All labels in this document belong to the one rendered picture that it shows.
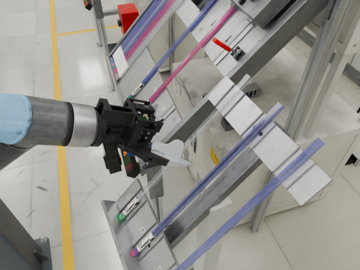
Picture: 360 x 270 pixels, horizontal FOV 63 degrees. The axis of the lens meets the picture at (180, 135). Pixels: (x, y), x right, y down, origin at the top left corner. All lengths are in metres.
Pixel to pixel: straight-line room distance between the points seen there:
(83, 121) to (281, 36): 0.55
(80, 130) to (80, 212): 1.30
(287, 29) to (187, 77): 0.74
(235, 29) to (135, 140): 0.51
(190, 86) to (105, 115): 0.94
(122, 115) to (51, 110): 0.12
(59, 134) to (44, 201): 1.41
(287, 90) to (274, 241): 0.77
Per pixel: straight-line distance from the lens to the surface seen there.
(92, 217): 1.74
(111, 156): 0.59
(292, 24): 0.84
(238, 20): 0.95
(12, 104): 0.48
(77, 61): 2.92
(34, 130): 0.49
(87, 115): 0.51
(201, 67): 1.56
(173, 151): 0.57
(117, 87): 1.26
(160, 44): 2.41
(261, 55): 0.84
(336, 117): 1.42
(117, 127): 0.55
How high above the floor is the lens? 1.47
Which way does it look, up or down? 46 degrees down
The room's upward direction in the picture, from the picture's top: straight up
